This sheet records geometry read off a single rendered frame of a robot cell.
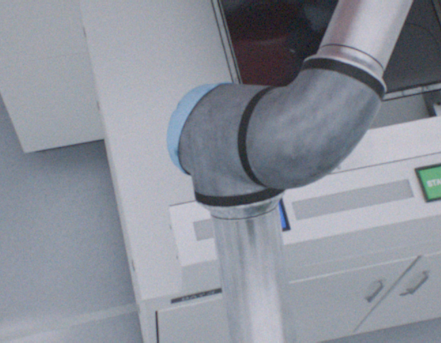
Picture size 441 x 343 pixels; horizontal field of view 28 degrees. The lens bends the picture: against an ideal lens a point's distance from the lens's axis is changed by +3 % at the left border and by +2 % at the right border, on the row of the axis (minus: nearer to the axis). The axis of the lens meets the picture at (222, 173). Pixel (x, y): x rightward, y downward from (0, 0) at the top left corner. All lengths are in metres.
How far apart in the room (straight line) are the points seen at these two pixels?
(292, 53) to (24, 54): 0.64
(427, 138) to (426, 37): 0.18
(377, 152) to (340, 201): 0.16
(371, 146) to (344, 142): 0.50
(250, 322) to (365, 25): 0.38
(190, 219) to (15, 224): 1.10
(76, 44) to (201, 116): 0.89
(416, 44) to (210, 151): 0.61
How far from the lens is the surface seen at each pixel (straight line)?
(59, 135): 2.25
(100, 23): 1.60
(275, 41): 1.49
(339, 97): 0.94
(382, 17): 0.99
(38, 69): 1.95
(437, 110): 1.54
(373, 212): 1.32
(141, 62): 1.55
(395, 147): 1.46
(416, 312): 2.08
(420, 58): 1.52
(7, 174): 2.39
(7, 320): 2.27
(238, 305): 1.10
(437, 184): 1.36
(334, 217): 1.31
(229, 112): 0.99
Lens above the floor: 2.17
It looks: 68 degrees down
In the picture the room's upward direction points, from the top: 8 degrees clockwise
